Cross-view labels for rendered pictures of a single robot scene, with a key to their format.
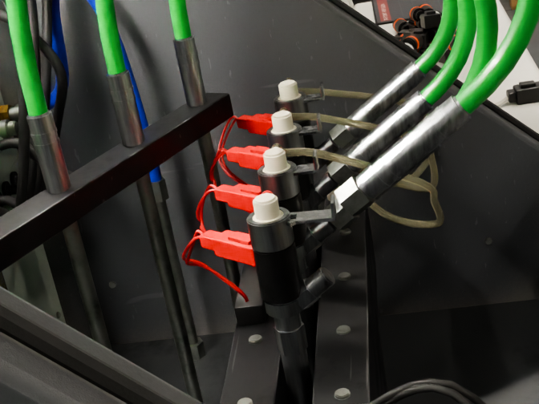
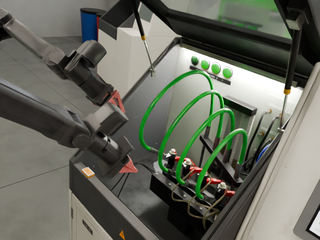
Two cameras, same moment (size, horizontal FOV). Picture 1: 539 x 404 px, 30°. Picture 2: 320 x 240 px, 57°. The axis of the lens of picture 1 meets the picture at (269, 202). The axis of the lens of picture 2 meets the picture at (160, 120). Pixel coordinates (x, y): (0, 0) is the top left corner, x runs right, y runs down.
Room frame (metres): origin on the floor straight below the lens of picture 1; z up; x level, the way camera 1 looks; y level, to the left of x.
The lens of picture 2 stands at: (1.10, -0.83, 1.71)
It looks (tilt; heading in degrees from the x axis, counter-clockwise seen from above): 26 degrees down; 126
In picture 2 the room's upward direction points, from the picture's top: 8 degrees clockwise
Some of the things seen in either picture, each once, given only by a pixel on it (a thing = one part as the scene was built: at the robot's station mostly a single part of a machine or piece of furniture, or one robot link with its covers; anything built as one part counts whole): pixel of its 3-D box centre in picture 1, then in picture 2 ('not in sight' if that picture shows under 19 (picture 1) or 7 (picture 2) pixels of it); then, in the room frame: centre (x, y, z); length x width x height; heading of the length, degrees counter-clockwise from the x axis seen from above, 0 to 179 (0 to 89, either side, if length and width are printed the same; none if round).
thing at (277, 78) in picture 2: not in sight; (232, 62); (0.63, 0.26, 1.43); 0.54 x 0.03 x 0.02; 171
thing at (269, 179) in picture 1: (314, 294); (181, 185); (0.66, -0.02, 0.99); 0.05 x 0.03 x 0.21; 81
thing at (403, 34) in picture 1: (431, 25); not in sight; (1.29, -0.25, 1.01); 0.23 x 0.11 x 0.06; 171
